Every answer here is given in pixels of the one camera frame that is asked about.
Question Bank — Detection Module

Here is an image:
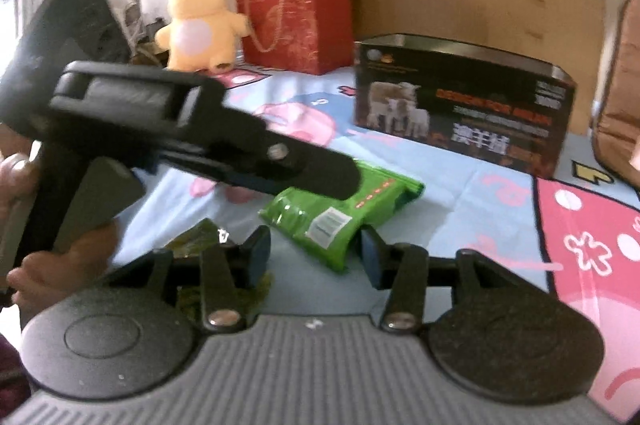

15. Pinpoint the brown seat cushion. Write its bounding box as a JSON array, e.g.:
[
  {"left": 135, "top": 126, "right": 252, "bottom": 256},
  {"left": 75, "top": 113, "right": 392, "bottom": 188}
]
[{"left": 590, "top": 0, "right": 640, "bottom": 190}]

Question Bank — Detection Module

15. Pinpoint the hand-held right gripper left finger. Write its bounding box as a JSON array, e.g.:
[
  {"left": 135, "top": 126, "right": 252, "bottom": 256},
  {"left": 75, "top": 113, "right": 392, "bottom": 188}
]
[{"left": 102, "top": 227, "right": 272, "bottom": 332}]

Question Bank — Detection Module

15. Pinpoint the dark purple cloth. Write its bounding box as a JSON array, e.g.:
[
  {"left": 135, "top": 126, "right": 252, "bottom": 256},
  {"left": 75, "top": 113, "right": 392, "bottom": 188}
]
[{"left": 0, "top": 335, "right": 32, "bottom": 408}]

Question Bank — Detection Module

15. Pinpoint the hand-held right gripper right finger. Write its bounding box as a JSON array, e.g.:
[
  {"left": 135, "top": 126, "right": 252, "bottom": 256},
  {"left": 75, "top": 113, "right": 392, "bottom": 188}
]
[{"left": 360, "top": 227, "right": 501, "bottom": 332}]

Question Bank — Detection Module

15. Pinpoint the yellow snack packet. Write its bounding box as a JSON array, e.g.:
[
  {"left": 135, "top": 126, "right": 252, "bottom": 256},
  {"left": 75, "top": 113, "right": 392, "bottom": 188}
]
[{"left": 165, "top": 219, "right": 273, "bottom": 312}]

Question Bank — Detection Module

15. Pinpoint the green snack packet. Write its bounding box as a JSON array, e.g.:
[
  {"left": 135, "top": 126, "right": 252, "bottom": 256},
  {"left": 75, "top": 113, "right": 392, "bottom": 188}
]
[{"left": 259, "top": 160, "right": 426, "bottom": 274}]

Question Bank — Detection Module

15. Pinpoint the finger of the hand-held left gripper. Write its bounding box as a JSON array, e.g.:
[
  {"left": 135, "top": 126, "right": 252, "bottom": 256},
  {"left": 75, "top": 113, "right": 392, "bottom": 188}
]
[{"left": 219, "top": 126, "right": 362, "bottom": 202}]

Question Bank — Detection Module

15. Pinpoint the black cardboard box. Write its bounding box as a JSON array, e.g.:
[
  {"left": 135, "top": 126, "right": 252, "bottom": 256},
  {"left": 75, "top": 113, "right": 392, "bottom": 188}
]
[{"left": 354, "top": 34, "right": 576, "bottom": 180}]

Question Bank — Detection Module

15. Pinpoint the red gift bag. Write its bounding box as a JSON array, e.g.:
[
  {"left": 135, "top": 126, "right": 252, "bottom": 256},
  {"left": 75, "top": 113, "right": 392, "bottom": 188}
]
[{"left": 232, "top": 0, "right": 351, "bottom": 76}]

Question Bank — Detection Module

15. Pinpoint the person's left hand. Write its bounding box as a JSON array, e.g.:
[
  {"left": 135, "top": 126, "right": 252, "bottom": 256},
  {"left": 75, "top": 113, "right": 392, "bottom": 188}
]
[{"left": 0, "top": 154, "right": 120, "bottom": 308}]

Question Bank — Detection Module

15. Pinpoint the yellow plush toy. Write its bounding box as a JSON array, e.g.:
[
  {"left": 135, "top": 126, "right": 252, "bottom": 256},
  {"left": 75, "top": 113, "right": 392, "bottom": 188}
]
[{"left": 154, "top": 0, "right": 248, "bottom": 72}]

